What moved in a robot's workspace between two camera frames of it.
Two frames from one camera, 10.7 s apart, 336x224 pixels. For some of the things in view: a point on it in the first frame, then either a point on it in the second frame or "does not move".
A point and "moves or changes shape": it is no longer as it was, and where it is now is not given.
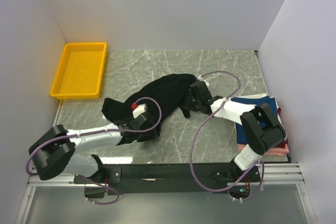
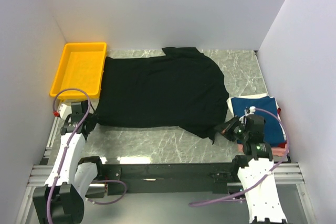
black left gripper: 148,137 -> 93,120
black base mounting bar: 168,179 does not move
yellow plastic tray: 79,73 does not move
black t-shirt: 161,94 moves or changes shape
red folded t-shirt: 283,145 does not move
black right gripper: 188,103 -> 237,120
